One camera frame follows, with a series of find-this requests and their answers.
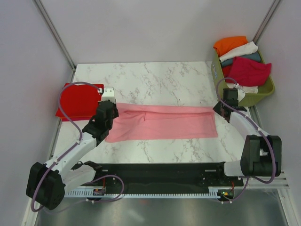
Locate pink t-shirt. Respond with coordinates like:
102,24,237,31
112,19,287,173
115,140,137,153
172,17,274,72
106,103,218,143

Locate left aluminium frame post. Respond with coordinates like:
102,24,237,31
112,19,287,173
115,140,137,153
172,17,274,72
33,0,76,72

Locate right aluminium frame post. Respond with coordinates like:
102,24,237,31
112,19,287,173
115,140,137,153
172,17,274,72
253,0,282,44

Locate white slotted cable duct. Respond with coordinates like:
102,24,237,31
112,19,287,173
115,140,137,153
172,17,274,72
64,186,234,199

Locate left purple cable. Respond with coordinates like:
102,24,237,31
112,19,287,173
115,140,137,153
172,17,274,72
30,81,125,214

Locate aluminium frame post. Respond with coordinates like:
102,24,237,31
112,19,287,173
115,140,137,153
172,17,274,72
253,0,282,44
33,0,76,72

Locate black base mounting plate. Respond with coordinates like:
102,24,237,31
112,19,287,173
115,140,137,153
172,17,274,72
87,162,244,194

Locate red t-shirt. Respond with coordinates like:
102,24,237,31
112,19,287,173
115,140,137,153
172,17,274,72
222,65,232,78
60,84,100,118

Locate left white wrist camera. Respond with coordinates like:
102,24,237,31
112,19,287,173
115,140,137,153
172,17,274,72
97,87,116,103

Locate white t-shirt in basket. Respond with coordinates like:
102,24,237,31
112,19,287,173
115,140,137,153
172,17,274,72
219,41,258,63

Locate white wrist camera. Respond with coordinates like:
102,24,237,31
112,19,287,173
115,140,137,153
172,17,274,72
234,84,247,106
97,87,116,103

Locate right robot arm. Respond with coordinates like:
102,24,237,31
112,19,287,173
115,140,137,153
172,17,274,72
213,88,282,186

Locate teal t-shirt in basket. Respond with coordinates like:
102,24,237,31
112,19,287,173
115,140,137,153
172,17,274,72
220,52,261,68

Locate olive green plastic basket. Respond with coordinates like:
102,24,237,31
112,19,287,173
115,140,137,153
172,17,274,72
211,51,275,107

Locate orange t-shirt in basket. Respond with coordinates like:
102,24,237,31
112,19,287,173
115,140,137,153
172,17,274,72
213,36,248,57

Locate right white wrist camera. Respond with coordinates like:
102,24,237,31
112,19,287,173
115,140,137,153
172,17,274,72
234,84,247,106

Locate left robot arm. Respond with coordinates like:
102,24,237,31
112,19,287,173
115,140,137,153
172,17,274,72
26,98,119,212

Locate crimson t-shirt in basket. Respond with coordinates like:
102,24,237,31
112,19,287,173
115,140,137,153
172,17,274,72
230,56,272,87

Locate white cloth basket bottom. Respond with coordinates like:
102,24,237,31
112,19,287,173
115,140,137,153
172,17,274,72
226,83,258,94

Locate red t-shirt in basket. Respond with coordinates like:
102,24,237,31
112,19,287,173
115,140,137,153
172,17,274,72
222,65,232,78

